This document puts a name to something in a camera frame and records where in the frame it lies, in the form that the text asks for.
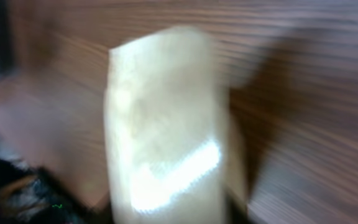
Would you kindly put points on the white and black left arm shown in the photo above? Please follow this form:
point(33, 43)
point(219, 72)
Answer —
point(27, 198)

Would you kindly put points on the brown white snack bag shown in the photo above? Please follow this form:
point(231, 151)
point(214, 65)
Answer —
point(174, 153)

